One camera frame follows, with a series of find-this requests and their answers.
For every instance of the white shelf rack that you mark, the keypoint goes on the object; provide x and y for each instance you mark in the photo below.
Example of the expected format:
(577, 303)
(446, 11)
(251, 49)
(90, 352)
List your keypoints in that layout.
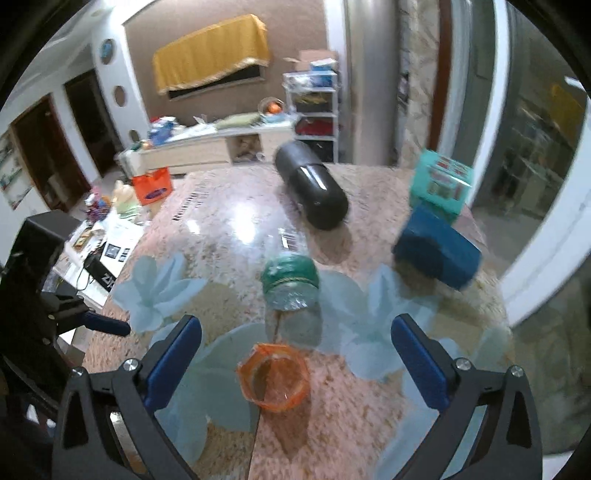
(314, 117)

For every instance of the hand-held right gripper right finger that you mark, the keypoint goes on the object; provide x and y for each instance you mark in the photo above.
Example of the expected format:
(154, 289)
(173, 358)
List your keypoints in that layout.
(420, 364)

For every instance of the silver column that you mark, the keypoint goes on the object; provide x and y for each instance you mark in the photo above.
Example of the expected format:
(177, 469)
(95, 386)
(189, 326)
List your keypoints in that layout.
(371, 78)

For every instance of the orange bag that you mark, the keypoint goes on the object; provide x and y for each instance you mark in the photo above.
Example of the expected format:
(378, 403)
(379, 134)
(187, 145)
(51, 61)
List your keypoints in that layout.
(152, 185)

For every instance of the pale yellow bag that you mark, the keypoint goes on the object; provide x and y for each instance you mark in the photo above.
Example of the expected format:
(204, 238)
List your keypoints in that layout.
(124, 198)

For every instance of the clear bottle with green label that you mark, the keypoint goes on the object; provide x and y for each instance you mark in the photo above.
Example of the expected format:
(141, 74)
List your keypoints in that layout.
(292, 286)

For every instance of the round blue wall plate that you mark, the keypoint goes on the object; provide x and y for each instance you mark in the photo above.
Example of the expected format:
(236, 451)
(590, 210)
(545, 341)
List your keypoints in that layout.
(106, 51)

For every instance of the teal printed box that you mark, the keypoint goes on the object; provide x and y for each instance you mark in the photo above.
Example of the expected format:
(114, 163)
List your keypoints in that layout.
(441, 182)

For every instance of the orange translucent cup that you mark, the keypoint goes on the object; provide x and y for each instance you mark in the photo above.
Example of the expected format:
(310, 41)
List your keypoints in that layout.
(273, 379)

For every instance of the brown wooden door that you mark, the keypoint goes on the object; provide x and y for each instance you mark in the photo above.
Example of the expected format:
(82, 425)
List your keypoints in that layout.
(46, 152)

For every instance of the cardboard box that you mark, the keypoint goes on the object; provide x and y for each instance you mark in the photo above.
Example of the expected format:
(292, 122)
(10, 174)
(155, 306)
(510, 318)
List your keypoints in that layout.
(311, 60)

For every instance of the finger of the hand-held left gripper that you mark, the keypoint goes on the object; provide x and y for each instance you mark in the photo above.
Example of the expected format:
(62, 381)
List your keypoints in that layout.
(108, 324)

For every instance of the small round fan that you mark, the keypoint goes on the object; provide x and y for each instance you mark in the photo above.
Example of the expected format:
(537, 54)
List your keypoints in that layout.
(271, 107)

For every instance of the wall poster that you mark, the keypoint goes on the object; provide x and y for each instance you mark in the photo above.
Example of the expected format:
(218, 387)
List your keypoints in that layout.
(13, 175)

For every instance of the black flat device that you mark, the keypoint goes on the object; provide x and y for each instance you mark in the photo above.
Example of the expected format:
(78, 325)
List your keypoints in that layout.
(100, 272)

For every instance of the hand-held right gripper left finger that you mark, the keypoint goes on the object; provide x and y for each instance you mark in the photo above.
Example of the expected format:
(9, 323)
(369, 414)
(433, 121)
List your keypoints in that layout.
(173, 364)

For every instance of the yellow fringed cloth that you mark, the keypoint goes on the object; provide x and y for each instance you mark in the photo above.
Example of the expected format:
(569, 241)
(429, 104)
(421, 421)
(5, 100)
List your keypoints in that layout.
(212, 50)

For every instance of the white paper sheet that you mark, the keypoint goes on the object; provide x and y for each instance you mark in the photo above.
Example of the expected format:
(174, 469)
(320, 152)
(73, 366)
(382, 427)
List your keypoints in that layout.
(121, 237)

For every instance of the low beige cabinet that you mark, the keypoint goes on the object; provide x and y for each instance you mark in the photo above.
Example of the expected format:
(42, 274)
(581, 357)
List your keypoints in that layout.
(198, 147)

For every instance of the black cylinder container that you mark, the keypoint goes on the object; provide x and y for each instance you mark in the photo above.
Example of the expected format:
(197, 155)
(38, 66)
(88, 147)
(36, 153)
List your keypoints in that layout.
(310, 183)

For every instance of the dark blue box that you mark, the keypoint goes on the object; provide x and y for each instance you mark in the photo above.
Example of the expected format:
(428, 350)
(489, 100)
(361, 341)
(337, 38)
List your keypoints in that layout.
(436, 251)

